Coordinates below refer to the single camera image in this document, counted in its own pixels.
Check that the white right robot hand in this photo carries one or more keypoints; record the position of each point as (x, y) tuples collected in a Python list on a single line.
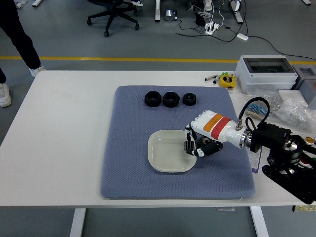
[(217, 126)]

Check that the large black gear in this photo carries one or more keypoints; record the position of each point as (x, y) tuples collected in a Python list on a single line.
[(203, 141)]

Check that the small black gear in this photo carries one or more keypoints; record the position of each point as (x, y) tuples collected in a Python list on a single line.
[(189, 146)]

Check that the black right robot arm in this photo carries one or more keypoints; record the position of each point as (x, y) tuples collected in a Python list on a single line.
[(271, 138)]

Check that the small black hex nut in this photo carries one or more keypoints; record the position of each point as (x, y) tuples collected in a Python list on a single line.
[(189, 99)]

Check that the large black hex nut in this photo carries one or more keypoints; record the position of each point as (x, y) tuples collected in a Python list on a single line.
[(153, 99), (171, 99)]

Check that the grey control box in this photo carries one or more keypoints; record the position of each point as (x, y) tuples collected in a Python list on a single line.
[(308, 86)]

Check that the yellow tape measure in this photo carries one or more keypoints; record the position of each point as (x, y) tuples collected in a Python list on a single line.
[(227, 82)]

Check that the bag of blue resistors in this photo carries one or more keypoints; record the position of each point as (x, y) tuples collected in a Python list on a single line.
[(259, 108)]

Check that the purple label card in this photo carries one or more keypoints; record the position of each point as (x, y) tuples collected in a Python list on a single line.
[(255, 163)]

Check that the white square plate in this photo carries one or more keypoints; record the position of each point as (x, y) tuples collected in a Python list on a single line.
[(168, 153)]

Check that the clear plastic parts bag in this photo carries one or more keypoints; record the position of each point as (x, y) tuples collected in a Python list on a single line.
[(293, 111)]

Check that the blue-grey padded mat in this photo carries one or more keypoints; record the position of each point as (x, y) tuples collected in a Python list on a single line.
[(128, 148)]

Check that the white power adapter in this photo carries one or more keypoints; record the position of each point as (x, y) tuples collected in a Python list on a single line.
[(242, 36)]

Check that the yellow push button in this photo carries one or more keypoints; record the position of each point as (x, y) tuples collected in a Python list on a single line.
[(309, 140)]

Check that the white power strip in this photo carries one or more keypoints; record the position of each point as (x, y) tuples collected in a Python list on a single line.
[(212, 27)]

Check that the white table leg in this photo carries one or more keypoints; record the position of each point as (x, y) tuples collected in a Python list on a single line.
[(259, 222), (77, 222)]

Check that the black power brick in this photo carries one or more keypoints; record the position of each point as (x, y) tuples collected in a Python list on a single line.
[(200, 19)]

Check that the white desk leg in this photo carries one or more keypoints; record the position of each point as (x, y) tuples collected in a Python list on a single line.
[(37, 3), (237, 12), (307, 1), (158, 11)]

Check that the black device with screen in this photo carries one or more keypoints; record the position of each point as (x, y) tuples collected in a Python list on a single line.
[(171, 14)]

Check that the person's white shoe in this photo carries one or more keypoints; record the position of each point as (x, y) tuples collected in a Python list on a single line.
[(208, 5), (137, 2)]

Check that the green circuit board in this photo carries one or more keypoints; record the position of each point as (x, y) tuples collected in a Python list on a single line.
[(306, 208)]

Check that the black office chair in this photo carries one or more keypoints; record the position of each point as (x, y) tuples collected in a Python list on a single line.
[(112, 13)]

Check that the person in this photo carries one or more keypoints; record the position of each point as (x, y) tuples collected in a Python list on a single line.
[(22, 37)]

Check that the grey electrical enclosure box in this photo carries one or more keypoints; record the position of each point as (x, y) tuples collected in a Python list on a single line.
[(264, 79)]

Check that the white under-table bracket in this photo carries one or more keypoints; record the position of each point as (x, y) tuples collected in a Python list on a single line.
[(225, 209)]

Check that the grey floor bracket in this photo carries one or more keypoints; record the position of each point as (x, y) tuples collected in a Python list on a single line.
[(18, 5)]

